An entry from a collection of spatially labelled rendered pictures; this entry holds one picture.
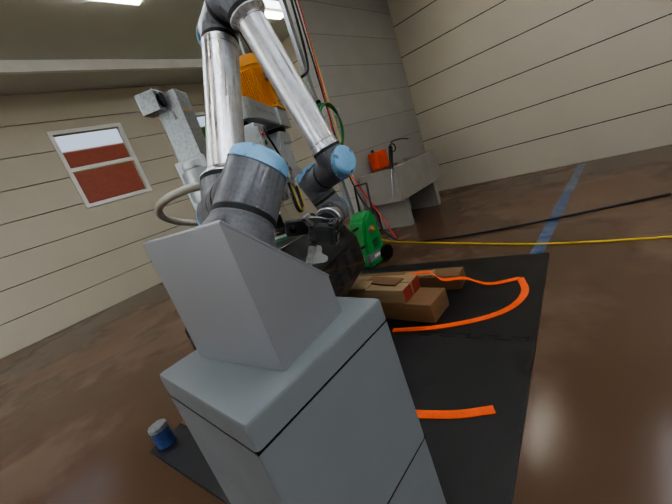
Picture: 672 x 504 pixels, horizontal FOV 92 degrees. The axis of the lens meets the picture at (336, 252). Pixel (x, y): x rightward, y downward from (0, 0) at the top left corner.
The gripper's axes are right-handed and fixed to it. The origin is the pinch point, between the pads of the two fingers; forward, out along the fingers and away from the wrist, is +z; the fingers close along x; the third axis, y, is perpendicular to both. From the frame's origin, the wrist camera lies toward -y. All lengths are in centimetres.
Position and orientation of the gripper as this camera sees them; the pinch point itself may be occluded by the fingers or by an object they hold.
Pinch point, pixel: (302, 245)
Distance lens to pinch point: 87.4
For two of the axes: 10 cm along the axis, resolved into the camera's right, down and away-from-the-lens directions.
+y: 9.8, 0.5, -2.0
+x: 0.4, 9.1, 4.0
